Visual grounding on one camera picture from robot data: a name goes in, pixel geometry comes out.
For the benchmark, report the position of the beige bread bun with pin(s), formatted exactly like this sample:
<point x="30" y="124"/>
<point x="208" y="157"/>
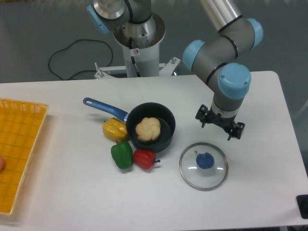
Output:
<point x="148" y="129"/>

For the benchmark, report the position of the dark pot with blue handle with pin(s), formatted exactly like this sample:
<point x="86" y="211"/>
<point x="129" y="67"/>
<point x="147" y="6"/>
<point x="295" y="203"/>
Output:
<point x="135" y="116"/>

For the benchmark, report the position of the red bell pepper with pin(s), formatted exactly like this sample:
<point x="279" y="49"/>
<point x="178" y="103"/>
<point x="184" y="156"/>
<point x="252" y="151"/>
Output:
<point x="145" y="159"/>

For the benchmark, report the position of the black device at table corner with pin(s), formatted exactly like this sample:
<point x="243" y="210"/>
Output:
<point x="302" y="201"/>

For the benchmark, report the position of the yellow woven basket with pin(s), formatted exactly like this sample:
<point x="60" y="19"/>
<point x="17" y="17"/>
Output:
<point x="20" y="125"/>

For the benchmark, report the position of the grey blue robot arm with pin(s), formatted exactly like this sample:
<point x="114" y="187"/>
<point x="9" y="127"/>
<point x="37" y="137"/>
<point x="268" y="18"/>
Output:
<point x="213" y="63"/>

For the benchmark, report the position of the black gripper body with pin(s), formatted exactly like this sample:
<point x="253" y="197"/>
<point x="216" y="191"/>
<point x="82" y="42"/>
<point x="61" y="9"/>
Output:
<point x="226" y="123"/>

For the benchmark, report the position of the glass lid with blue knob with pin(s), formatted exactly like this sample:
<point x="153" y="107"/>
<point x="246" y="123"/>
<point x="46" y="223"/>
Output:
<point x="203" y="166"/>

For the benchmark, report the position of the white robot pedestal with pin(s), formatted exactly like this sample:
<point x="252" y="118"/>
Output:
<point x="140" y="45"/>

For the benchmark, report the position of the green bell pepper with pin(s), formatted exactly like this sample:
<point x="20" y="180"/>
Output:
<point x="122" y="153"/>

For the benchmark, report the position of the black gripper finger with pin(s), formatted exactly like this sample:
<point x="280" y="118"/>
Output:
<point x="204" y="115"/>
<point x="235" y="130"/>

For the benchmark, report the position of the yellow bell pepper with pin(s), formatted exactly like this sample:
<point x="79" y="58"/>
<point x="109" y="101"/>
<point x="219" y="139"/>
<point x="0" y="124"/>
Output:
<point x="115" y="130"/>

